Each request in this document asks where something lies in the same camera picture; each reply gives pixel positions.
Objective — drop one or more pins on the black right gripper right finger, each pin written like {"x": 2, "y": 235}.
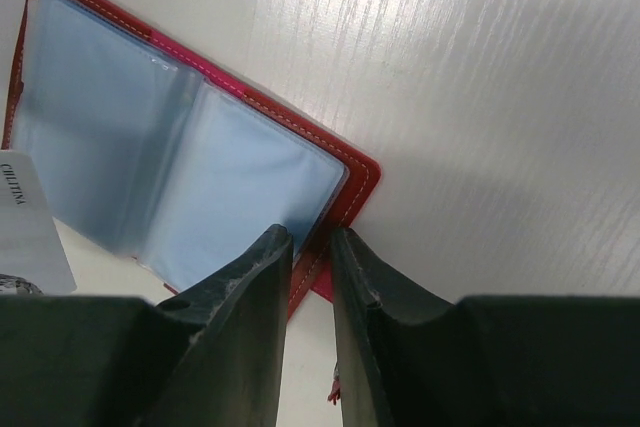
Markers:
{"x": 406, "y": 357}

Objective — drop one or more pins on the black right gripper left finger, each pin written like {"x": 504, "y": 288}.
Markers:
{"x": 209, "y": 356}

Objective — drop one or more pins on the silver VIP card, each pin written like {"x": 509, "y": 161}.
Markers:
{"x": 33, "y": 261}

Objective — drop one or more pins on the red leather card holder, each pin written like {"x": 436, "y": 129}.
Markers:
{"x": 154, "y": 152}

